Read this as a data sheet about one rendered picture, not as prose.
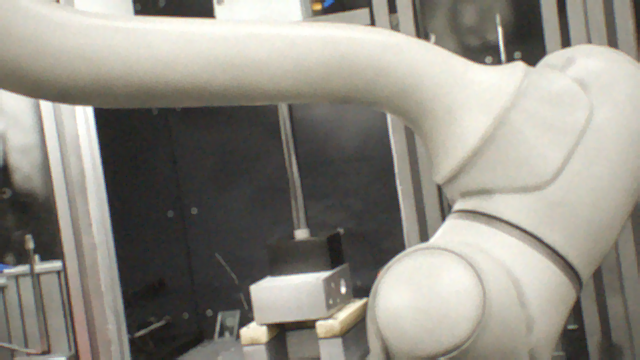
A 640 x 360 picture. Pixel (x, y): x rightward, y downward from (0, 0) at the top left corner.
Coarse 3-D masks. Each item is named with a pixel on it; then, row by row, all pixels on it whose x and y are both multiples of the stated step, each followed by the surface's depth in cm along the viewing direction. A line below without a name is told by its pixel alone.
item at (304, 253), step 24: (288, 120) 156; (288, 144) 156; (288, 168) 157; (288, 192) 157; (288, 240) 156; (312, 240) 154; (336, 240) 158; (288, 264) 155; (312, 264) 155; (336, 264) 156
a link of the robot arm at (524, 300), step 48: (432, 240) 80; (480, 240) 78; (528, 240) 78; (384, 288) 74; (432, 288) 72; (480, 288) 72; (528, 288) 76; (576, 288) 80; (384, 336) 73; (432, 336) 71; (480, 336) 71; (528, 336) 76
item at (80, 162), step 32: (384, 0) 131; (96, 160) 145; (64, 192) 144; (64, 224) 144; (96, 224) 144; (416, 224) 132; (64, 256) 144; (96, 256) 143; (96, 288) 143; (96, 320) 144; (128, 352) 147
